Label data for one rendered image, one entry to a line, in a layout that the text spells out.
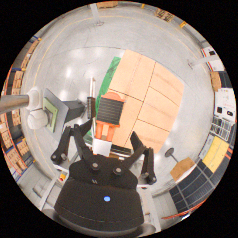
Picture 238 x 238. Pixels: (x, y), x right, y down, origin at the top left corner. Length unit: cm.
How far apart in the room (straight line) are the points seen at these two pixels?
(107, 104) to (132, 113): 57
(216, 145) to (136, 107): 704
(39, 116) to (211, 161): 797
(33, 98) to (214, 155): 793
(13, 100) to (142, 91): 111
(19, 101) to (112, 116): 63
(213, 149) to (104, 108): 727
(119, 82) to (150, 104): 41
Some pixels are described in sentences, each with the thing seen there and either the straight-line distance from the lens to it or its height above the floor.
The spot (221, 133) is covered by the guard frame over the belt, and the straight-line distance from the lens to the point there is 722.
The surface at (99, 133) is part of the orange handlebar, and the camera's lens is 23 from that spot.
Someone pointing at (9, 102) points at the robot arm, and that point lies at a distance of 60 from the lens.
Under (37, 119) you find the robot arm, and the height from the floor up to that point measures 98.
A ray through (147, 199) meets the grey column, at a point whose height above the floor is 111.
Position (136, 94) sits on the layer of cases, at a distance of 75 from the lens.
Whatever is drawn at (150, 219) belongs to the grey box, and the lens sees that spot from 159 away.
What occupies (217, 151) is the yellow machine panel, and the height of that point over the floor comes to 164.
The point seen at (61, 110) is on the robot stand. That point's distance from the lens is 74.
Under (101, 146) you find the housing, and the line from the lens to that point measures 25.
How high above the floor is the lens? 127
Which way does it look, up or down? 75 degrees down
